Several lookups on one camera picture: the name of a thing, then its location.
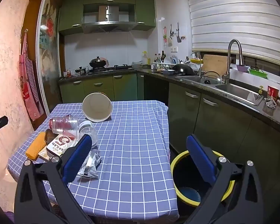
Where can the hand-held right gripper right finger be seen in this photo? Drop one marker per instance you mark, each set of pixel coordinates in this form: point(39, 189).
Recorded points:
point(200, 161)

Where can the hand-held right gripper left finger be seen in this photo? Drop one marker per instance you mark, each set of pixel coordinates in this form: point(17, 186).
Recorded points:
point(77, 158)

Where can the silver foil wrapper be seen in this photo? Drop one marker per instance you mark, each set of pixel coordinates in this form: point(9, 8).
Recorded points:
point(91, 165)

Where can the yellow rimmed black trash bin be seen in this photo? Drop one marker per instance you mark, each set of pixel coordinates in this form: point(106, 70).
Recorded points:
point(184, 175)

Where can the white carton with red print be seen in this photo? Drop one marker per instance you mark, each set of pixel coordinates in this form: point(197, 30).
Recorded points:
point(58, 145)

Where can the crushed clear plastic bottle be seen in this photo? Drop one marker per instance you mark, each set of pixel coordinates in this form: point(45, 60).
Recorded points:
point(87, 129)

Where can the metal tin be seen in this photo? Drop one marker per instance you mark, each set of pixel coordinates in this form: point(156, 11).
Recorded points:
point(49, 136)

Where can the yellow sponge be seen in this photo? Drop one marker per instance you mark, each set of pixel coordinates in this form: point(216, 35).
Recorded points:
point(36, 145)

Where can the green lower cabinets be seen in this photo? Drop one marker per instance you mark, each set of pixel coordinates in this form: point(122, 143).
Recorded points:
point(224, 126)

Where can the green cabinets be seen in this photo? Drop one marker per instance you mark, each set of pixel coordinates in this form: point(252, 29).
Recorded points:
point(224, 126)
point(71, 14)

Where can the red checked apron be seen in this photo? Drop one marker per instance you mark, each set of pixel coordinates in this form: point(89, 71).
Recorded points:
point(28, 79)

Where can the steel sink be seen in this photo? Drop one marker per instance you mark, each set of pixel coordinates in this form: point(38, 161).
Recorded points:
point(235, 91)

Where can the glass pot lid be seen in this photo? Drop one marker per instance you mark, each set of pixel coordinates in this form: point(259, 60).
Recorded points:
point(210, 78)

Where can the printed sliding door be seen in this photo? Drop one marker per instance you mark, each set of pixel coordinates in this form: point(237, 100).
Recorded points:
point(49, 51)

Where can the small steel pot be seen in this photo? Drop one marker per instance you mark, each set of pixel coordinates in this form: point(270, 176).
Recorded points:
point(80, 70)

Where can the grey rag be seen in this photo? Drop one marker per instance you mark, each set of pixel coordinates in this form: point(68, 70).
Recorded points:
point(270, 103)

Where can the yellow plastic clip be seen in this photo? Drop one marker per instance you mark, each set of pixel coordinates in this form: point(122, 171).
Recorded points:
point(260, 90)

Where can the gas stove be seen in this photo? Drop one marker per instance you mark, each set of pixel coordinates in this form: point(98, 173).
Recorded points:
point(112, 68)

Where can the black wok with lid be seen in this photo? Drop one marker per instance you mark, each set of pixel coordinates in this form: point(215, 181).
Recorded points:
point(98, 63)

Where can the wooden cutting board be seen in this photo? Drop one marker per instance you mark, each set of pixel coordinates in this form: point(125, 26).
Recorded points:
point(215, 64)

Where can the yellow dish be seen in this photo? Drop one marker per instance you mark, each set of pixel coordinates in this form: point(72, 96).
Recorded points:
point(197, 60)

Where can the purple plastic basket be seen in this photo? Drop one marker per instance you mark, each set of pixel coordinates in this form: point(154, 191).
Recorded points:
point(242, 68)

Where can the white dish rack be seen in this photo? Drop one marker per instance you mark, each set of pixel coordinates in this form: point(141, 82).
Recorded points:
point(168, 63)

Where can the green plastic basket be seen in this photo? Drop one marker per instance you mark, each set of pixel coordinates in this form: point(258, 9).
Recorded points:
point(257, 72)

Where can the small chrome faucet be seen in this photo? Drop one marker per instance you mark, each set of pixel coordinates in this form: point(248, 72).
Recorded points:
point(194, 54)

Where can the tall steel faucet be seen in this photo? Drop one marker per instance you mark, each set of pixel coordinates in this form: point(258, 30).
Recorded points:
point(231, 58)

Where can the dark sauce bottle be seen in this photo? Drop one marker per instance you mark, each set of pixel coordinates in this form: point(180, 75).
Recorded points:
point(162, 55)

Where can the yellow oil bottle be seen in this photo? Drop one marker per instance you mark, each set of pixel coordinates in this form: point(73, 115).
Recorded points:
point(144, 58)

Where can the hanging black spatula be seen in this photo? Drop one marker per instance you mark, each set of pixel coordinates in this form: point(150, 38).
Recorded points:
point(178, 36)

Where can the hanging kitchen utensil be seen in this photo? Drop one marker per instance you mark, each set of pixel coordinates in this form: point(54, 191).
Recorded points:
point(170, 37)

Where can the green upper cabinets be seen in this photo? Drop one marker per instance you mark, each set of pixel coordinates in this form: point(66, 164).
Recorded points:
point(71, 14)

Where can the steel range hood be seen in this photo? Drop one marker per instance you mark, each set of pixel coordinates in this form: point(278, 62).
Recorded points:
point(107, 21)

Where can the white window blind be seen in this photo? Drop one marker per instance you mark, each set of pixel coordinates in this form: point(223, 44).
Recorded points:
point(228, 16)

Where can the white wall outlet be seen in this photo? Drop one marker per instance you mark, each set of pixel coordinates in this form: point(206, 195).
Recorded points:
point(174, 49)

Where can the pink wall decoration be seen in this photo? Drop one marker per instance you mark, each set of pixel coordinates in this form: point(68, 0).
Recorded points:
point(165, 37)

